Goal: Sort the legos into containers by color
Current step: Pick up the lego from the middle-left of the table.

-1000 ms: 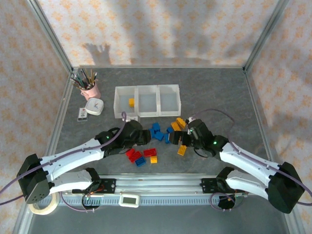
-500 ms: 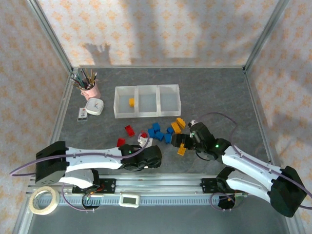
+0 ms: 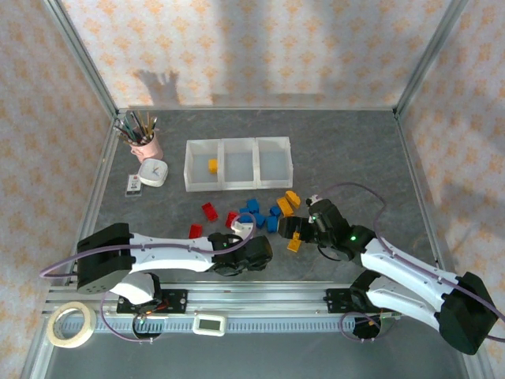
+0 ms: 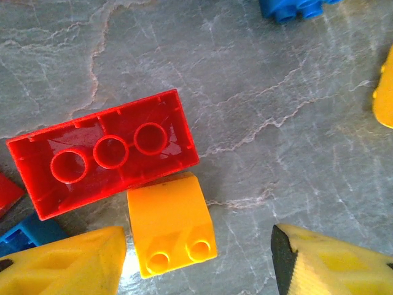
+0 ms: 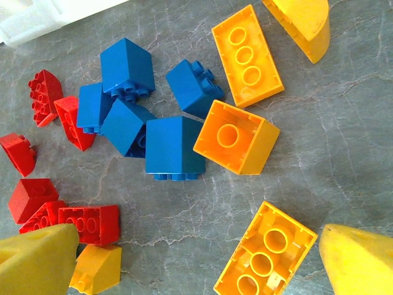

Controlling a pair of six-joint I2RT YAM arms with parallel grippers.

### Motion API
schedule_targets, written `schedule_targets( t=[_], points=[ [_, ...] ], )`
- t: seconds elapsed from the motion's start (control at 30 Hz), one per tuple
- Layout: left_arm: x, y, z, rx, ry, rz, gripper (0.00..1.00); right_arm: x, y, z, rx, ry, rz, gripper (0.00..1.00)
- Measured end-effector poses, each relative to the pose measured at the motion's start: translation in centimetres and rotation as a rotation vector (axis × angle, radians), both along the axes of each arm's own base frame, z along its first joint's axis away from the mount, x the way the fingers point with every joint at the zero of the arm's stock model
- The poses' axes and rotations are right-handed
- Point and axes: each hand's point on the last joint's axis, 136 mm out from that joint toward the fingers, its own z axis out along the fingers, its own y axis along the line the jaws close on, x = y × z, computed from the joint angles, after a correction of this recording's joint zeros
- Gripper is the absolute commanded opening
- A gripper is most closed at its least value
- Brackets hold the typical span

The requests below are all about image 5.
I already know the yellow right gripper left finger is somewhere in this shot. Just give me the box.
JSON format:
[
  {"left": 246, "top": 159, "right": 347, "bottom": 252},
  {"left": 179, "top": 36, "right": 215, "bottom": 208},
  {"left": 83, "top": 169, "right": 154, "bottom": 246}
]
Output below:
[{"left": 0, "top": 223, "right": 80, "bottom": 295}]

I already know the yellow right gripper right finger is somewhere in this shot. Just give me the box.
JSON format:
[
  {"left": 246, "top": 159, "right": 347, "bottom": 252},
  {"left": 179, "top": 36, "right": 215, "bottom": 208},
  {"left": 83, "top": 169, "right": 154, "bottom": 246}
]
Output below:
[{"left": 318, "top": 223, "right": 393, "bottom": 295}]

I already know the yellow sloped lego brick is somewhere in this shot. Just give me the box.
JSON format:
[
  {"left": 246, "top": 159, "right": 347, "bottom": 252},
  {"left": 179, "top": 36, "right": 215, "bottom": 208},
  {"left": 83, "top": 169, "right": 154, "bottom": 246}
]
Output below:
[{"left": 68, "top": 243, "right": 123, "bottom": 295}]

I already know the yellow long lego brick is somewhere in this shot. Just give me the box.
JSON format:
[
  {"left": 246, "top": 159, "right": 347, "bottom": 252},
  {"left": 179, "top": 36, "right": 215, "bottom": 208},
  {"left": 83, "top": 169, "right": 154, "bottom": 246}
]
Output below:
[
  {"left": 211, "top": 4, "right": 286, "bottom": 109},
  {"left": 212, "top": 201, "right": 319, "bottom": 295}
]

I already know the blue square lego brick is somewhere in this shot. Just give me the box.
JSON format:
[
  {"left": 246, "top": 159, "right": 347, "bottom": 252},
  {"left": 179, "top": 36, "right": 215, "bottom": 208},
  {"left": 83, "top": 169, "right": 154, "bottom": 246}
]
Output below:
[
  {"left": 99, "top": 37, "right": 156, "bottom": 104},
  {"left": 165, "top": 58, "right": 225, "bottom": 119},
  {"left": 100, "top": 98, "right": 158, "bottom": 159},
  {"left": 76, "top": 82, "right": 116, "bottom": 136},
  {"left": 144, "top": 116, "right": 207, "bottom": 181}
]

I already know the yellow square lego brick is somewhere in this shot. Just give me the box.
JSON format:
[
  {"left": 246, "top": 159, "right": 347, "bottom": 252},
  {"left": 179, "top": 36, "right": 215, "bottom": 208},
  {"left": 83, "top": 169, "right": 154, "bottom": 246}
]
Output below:
[{"left": 192, "top": 99, "right": 281, "bottom": 176}]

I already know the yellow curved lego brick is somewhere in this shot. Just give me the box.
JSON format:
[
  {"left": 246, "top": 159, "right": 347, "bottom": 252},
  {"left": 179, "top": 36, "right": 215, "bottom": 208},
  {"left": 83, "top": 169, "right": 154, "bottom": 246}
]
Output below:
[{"left": 261, "top": 0, "right": 331, "bottom": 65}]

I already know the red long lego brick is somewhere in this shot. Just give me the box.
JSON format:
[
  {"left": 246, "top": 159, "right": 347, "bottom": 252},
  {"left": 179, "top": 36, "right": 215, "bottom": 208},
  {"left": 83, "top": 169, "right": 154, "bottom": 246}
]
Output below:
[
  {"left": 18, "top": 200, "right": 68, "bottom": 236},
  {"left": 58, "top": 205, "right": 120, "bottom": 246}
]

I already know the red square lego brick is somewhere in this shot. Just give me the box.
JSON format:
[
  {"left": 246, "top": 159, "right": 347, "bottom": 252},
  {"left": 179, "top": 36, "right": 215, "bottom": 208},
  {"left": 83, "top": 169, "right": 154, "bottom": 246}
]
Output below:
[{"left": 7, "top": 178, "right": 60, "bottom": 225}]

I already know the red sloped lego brick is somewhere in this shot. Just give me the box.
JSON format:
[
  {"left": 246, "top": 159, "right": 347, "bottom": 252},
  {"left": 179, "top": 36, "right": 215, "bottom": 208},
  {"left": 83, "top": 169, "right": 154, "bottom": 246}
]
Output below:
[
  {"left": 27, "top": 69, "right": 64, "bottom": 128},
  {"left": 53, "top": 95, "right": 98, "bottom": 152},
  {"left": 0, "top": 132, "right": 38, "bottom": 178}
]

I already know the white plastic bin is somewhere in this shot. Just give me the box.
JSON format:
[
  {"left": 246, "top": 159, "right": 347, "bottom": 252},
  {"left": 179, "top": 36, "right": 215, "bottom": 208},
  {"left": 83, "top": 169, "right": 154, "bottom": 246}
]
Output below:
[{"left": 0, "top": 0, "right": 131, "bottom": 49}]

